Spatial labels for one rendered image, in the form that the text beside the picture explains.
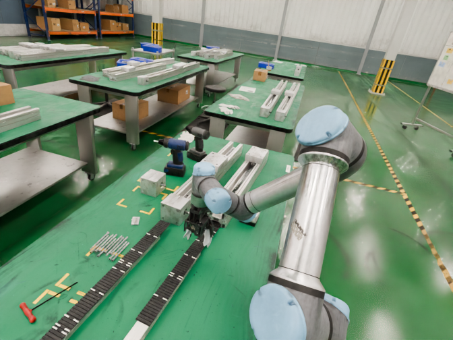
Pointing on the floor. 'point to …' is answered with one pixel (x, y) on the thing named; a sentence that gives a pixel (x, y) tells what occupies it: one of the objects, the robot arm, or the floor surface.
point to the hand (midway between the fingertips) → (199, 240)
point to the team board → (439, 80)
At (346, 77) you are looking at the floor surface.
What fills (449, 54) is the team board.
